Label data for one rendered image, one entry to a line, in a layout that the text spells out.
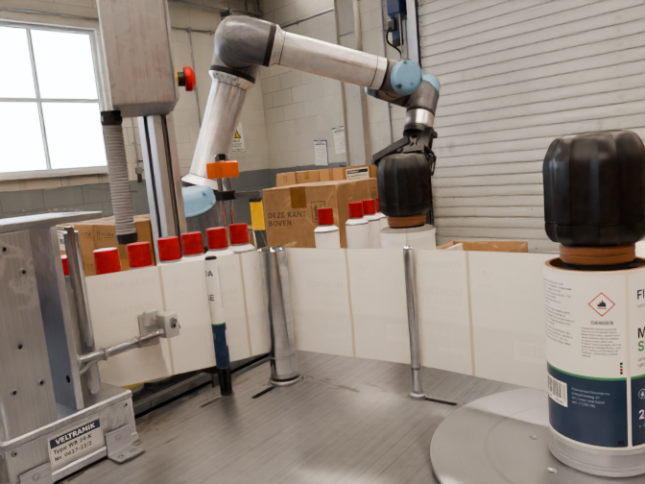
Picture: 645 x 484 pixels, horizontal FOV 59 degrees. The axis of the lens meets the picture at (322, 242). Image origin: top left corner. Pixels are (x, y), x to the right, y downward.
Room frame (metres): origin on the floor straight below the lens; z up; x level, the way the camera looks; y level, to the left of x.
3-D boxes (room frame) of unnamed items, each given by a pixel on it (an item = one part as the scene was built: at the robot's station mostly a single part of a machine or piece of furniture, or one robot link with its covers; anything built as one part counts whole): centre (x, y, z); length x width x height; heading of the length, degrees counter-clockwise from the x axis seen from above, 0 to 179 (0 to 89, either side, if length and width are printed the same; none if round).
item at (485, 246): (1.78, -0.47, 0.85); 0.30 x 0.26 x 0.04; 143
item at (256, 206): (1.04, 0.11, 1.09); 0.03 x 0.01 x 0.06; 53
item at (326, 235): (1.17, -0.01, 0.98); 0.05 x 0.05 x 0.20
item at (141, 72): (0.95, 0.27, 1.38); 0.17 x 0.10 x 0.19; 18
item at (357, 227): (1.26, -0.08, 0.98); 0.05 x 0.05 x 0.20
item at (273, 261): (0.76, 0.07, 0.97); 0.05 x 0.05 x 0.19
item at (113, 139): (0.91, 0.31, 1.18); 0.04 x 0.04 x 0.21
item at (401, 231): (0.87, -0.13, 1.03); 0.09 x 0.09 x 0.30
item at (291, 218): (1.72, -0.01, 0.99); 0.30 x 0.24 x 0.27; 152
